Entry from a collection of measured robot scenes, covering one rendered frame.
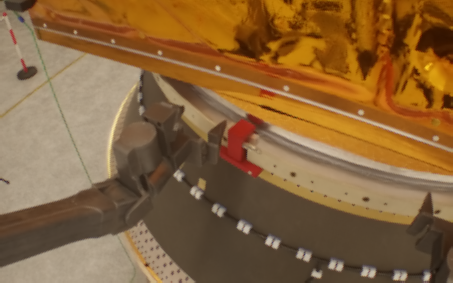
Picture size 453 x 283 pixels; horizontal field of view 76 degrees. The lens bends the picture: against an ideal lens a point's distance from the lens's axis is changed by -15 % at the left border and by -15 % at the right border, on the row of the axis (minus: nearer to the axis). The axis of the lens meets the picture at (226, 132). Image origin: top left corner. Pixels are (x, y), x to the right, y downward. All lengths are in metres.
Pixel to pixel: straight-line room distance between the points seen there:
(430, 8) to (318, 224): 0.51
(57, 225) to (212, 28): 0.41
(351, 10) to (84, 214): 0.49
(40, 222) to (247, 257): 0.58
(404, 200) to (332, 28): 0.35
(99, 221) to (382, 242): 0.60
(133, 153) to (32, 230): 0.18
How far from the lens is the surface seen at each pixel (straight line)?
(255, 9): 0.57
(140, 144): 0.49
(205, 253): 0.96
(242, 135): 0.67
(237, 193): 0.82
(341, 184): 0.66
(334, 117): 0.68
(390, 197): 0.68
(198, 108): 0.78
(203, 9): 0.61
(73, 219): 0.47
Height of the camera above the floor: 2.21
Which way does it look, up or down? 43 degrees down
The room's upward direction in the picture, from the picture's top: straight up
